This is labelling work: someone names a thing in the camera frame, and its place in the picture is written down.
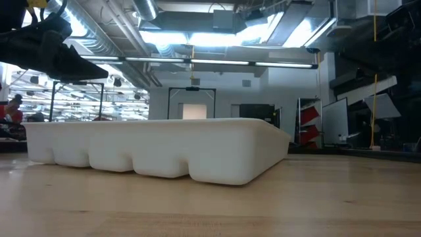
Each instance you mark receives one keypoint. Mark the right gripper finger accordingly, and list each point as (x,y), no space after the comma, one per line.
(394,56)

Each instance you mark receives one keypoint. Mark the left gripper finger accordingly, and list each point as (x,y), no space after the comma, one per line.
(72,69)

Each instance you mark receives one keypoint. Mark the white plastic cutlery tray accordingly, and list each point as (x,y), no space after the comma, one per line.
(164,148)

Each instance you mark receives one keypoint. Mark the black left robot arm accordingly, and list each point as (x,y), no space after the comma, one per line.
(11,14)

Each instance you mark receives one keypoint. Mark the white angled panel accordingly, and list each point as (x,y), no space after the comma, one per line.
(383,107)

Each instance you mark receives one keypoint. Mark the person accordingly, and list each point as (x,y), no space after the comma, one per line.
(14,112)
(36,117)

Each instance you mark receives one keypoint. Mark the whiteboard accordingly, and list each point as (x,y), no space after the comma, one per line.
(335,121)

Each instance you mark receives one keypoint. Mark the red shelf rack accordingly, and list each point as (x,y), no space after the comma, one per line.
(309,115)

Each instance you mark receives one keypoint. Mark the white glowing screen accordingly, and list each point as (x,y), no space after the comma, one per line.
(194,111)

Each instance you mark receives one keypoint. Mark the long ceiling light bar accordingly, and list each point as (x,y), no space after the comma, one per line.
(217,61)

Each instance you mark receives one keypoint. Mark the black monitor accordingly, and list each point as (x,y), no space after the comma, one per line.
(256,112)

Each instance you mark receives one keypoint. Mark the grey ceiling box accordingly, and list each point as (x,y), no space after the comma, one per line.
(223,21)

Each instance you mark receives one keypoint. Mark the black gantry frame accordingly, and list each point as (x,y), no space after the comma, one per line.
(192,88)
(52,105)

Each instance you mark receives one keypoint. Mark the silver ventilation duct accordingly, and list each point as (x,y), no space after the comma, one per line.
(146,10)

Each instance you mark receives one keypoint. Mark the small grey wall box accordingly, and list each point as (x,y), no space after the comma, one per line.
(246,83)
(195,81)

